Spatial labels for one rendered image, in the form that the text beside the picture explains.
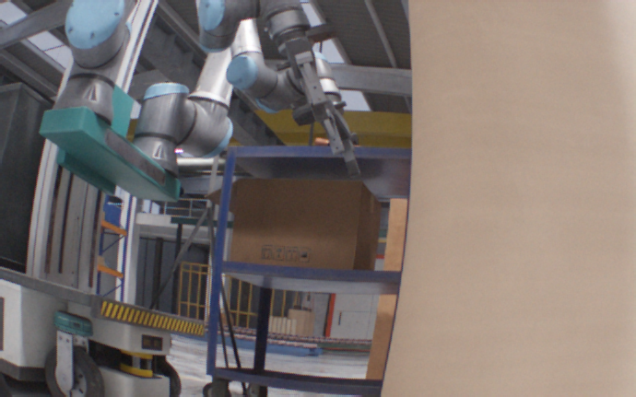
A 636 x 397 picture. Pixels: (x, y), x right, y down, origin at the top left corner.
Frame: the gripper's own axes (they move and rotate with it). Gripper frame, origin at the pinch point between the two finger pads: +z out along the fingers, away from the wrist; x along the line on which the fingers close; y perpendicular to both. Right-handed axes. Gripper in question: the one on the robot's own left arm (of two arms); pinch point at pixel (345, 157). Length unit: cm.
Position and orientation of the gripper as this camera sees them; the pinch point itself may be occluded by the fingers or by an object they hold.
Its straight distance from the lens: 156.4
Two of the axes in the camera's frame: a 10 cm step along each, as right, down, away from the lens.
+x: 3.4, 3.6, 8.7
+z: 2.4, 8.6, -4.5
